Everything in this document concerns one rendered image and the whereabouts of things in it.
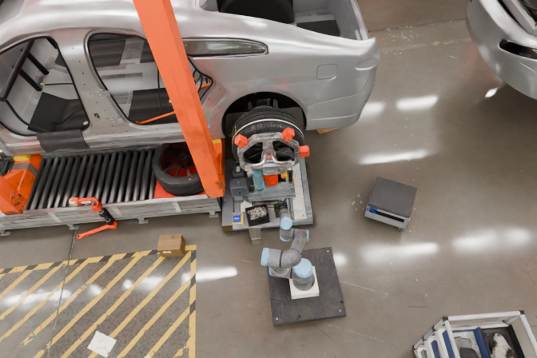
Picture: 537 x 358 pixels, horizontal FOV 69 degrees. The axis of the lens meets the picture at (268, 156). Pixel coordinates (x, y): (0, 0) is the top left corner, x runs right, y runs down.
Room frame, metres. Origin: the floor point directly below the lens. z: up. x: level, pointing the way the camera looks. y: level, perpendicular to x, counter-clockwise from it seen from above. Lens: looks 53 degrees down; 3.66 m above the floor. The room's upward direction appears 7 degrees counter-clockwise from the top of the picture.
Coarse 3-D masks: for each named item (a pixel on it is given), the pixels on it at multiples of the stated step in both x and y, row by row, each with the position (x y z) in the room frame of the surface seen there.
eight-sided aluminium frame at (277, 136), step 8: (256, 136) 2.15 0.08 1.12; (264, 136) 2.17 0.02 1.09; (272, 136) 2.15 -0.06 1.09; (280, 136) 2.13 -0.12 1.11; (248, 144) 2.12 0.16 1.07; (288, 144) 2.11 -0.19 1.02; (296, 144) 2.12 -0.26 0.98; (240, 152) 2.12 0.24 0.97; (296, 152) 2.10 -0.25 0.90; (240, 160) 2.12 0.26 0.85; (296, 160) 2.10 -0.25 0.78; (280, 168) 2.15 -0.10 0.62
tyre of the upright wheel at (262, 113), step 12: (264, 108) 2.41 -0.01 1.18; (276, 108) 2.41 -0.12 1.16; (240, 120) 2.39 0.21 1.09; (252, 120) 2.30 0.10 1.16; (288, 120) 2.30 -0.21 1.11; (240, 132) 2.25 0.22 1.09; (252, 132) 2.20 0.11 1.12; (264, 132) 2.20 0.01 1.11; (300, 132) 2.25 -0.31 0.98; (300, 144) 2.18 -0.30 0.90
